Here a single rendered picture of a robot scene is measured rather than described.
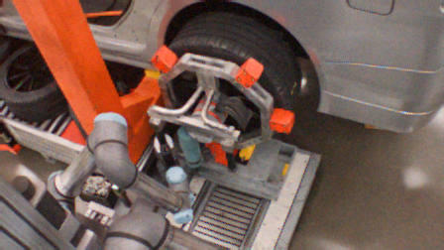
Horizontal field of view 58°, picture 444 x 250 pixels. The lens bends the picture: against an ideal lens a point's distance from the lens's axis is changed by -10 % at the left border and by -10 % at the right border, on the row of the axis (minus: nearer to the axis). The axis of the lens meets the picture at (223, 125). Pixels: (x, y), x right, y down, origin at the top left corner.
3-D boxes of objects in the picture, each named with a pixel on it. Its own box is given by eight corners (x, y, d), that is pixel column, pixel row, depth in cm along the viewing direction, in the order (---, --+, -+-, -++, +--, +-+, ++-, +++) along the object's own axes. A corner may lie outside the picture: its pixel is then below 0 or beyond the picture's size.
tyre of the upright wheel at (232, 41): (282, 123, 242) (321, 47, 186) (268, 158, 230) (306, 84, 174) (175, 75, 248) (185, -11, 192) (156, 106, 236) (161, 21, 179)
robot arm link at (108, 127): (41, 212, 161) (104, 138, 133) (43, 181, 171) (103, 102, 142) (68, 218, 169) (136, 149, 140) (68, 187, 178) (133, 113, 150)
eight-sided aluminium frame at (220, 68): (276, 148, 216) (273, 70, 173) (271, 159, 213) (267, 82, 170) (178, 120, 234) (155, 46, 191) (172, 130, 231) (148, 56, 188)
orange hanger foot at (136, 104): (186, 81, 259) (175, 39, 231) (144, 152, 231) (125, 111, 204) (163, 75, 264) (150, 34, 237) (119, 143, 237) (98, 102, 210)
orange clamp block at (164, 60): (179, 57, 193) (165, 44, 190) (170, 69, 189) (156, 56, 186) (171, 62, 198) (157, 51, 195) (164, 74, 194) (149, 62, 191)
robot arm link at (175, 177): (186, 187, 164) (192, 200, 173) (182, 163, 171) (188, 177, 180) (166, 190, 164) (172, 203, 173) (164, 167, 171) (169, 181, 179)
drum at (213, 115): (234, 112, 207) (231, 92, 196) (215, 148, 196) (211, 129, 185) (207, 105, 212) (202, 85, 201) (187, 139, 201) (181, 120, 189)
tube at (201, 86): (207, 89, 191) (203, 72, 183) (187, 123, 181) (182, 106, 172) (171, 80, 197) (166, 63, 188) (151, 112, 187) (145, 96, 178)
